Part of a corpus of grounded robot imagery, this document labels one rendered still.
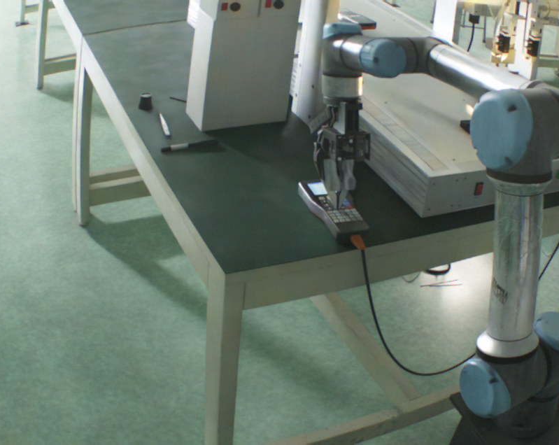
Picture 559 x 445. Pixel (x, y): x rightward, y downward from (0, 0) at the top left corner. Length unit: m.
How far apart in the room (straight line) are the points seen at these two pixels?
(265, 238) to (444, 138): 0.50
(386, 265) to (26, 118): 2.54
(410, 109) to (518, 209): 0.81
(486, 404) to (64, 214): 2.09
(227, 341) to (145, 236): 1.37
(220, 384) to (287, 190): 0.42
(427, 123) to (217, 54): 0.50
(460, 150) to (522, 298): 0.65
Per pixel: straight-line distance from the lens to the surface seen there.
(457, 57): 1.40
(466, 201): 1.72
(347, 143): 1.51
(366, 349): 2.25
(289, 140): 1.88
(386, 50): 1.38
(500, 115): 1.09
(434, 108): 1.95
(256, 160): 1.78
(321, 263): 1.51
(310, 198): 1.62
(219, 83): 1.85
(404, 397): 2.13
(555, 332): 1.32
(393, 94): 1.97
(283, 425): 2.18
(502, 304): 1.19
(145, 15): 2.82
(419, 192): 1.65
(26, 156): 3.45
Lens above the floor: 1.59
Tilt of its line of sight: 32 degrees down
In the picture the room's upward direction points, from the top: 7 degrees clockwise
